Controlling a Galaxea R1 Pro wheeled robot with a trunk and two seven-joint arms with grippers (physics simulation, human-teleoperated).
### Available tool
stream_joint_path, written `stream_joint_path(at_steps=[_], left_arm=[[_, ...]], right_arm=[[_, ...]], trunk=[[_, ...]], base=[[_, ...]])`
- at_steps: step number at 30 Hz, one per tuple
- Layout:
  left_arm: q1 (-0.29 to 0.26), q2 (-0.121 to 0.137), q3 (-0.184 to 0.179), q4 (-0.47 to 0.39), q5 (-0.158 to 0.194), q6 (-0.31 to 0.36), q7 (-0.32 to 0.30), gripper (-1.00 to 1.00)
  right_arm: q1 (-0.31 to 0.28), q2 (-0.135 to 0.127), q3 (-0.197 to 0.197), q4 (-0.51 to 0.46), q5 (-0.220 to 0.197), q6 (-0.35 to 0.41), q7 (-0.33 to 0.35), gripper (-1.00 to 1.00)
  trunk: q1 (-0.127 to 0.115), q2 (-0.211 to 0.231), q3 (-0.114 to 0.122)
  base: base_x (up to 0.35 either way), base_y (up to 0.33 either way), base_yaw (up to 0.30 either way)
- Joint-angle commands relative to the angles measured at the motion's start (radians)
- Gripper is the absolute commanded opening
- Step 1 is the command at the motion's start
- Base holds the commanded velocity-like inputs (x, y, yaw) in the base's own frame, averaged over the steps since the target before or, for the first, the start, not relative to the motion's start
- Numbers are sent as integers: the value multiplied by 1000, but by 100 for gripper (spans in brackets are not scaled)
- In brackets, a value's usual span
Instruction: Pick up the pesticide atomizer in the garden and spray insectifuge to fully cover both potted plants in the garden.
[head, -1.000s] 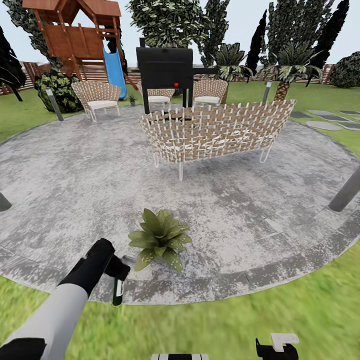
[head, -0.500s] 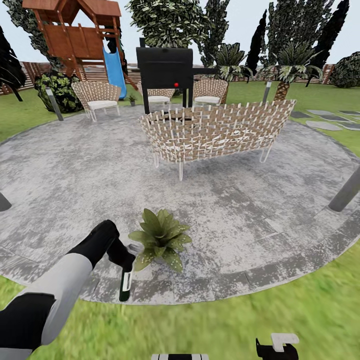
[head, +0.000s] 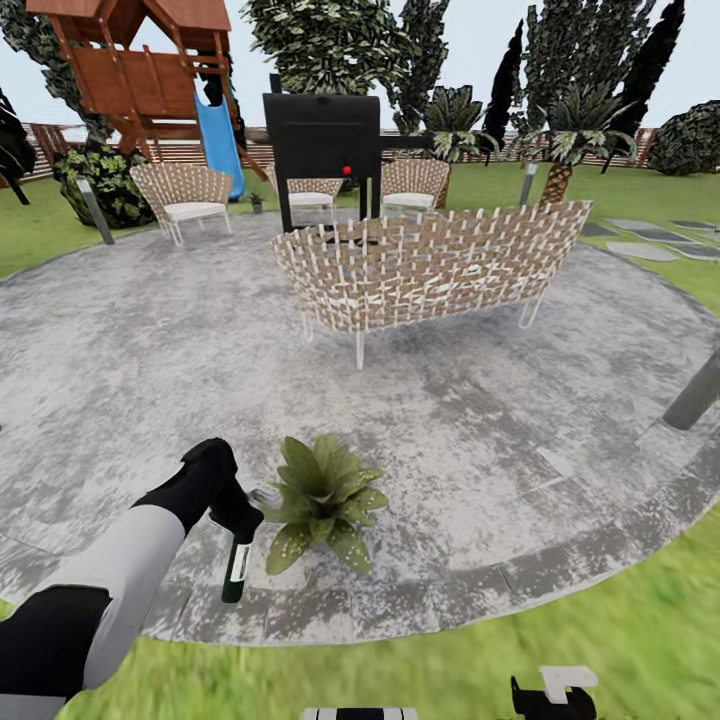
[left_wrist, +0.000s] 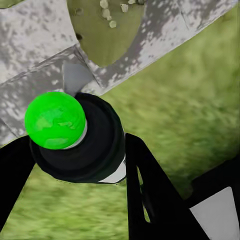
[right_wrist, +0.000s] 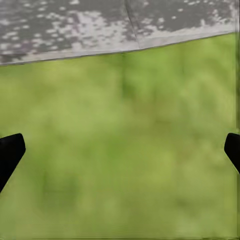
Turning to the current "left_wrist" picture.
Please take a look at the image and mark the insectifuge atomizer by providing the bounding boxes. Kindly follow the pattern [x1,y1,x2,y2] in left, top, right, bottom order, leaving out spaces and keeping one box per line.
[24,61,127,185]

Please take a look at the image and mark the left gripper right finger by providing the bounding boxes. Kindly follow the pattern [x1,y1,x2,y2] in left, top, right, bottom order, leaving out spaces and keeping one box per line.
[125,133,210,240]

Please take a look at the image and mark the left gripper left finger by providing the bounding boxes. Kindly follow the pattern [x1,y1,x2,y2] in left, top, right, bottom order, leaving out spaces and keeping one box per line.
[0,135,36,232]

